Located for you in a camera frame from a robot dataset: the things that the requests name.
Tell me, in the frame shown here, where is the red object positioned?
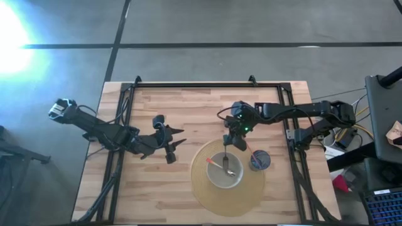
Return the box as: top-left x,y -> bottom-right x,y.
332,174 -> 349,193

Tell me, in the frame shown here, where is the black pole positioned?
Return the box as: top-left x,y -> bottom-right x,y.
378,66 -> 402,89

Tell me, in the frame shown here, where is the white power adapter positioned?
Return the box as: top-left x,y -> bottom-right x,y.
324,146 -> 339,160

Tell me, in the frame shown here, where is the black aluminium table frame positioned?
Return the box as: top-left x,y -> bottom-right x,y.
73,75 -> 342,224

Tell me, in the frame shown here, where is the metal spoon orange handle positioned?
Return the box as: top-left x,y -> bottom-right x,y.
206,158 -> 237,177

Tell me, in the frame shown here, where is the grey cart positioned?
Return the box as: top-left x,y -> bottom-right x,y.
364,74 -> 402,164

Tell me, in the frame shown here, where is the red plastic straw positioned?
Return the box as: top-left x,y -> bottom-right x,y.
246,142 -> 261,167

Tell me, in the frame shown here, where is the long black left arm cable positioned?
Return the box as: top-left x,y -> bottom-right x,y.
105,96 -> 130,126

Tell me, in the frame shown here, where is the round tan woven placemat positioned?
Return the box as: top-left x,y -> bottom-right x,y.
190,138 -> 266,217

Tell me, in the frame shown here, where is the yellow cable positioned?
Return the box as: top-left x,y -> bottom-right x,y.
334,105 -> 374,142

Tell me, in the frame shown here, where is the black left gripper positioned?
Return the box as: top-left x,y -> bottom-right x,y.
138,115 -> 187,164

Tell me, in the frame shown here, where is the grey round bowl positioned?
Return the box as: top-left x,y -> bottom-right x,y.
206,151 -> 244,189

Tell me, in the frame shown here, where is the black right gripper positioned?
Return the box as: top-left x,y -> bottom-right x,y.
222,117 -> 252,151

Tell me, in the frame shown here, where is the black tripod stand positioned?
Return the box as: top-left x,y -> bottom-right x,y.
0,125 -> 52,226

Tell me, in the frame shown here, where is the short black left gripper cable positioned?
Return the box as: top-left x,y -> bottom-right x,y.
156,121 -> 166,148

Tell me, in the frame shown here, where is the blue grid crate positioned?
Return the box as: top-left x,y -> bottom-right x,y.
364,188 -> 402,226

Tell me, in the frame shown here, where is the brown paper bag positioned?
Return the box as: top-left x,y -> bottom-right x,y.
385,121 -> 402,146

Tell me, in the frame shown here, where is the black table beam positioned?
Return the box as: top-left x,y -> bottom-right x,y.
326,143 -> 378,172

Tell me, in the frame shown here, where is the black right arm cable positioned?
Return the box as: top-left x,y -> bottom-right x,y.
216,105 -> 317,136

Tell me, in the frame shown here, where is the black power brick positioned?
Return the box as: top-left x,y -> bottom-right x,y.
337,127 -> 357,150

